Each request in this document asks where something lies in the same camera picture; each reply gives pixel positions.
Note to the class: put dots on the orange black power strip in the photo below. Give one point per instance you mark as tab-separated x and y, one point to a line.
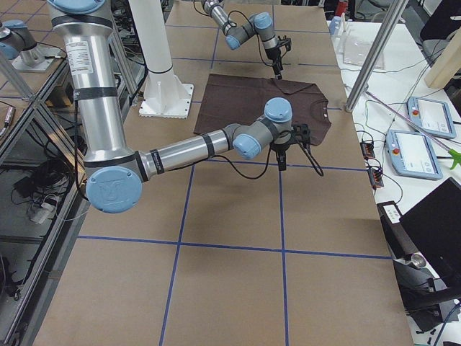
374	167

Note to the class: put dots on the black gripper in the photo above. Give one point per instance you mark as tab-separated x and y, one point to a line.
279	147
271	55

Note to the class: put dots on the blue teach pendant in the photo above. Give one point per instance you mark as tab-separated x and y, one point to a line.
412	155
431	115

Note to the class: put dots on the dark brown t-shirt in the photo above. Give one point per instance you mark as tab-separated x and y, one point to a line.
238	99

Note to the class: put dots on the far blue teach pendant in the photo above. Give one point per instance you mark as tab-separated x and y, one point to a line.
431	115

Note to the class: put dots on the aluminium frame post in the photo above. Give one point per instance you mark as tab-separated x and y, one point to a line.
383	35

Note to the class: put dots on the near blue teach pendant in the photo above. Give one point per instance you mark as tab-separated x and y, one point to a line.
412	155

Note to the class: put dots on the clear plastic bag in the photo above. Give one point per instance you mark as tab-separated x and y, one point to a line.
355	50

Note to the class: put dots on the black box with steel cup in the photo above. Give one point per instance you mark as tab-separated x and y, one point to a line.
418	286

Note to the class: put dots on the wooden beam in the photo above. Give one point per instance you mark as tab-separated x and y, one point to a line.
446	65

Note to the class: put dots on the white camera mast pedestal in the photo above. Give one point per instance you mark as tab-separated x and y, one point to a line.
164	94

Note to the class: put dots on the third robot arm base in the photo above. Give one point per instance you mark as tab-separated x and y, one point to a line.
26	54

